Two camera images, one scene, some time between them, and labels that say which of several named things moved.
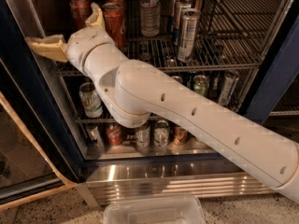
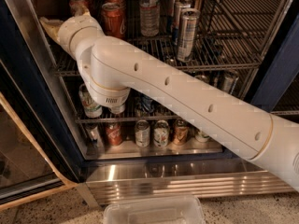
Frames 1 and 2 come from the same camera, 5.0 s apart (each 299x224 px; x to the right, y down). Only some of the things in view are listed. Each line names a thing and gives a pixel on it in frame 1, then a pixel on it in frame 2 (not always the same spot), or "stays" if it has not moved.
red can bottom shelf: [114, 133] stays
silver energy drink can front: [190, 19] stays
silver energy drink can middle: [179, 6] stays
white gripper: [83, 45] -> [66, 29]
